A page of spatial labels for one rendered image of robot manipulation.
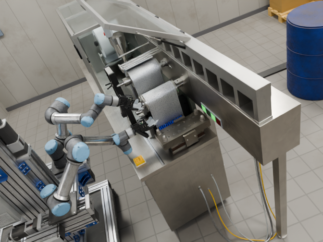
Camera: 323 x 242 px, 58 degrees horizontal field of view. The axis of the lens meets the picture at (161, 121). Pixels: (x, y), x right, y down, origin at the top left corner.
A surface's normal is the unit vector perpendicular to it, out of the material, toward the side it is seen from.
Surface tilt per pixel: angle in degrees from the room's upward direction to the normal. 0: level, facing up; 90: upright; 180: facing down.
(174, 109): 90
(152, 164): 0
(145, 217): 0
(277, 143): 90
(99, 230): 0
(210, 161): 90
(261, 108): 90
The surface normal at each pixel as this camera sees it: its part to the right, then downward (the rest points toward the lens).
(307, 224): -0.28, -0.72
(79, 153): 0.67, 0.23
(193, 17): 0.25, 0.57
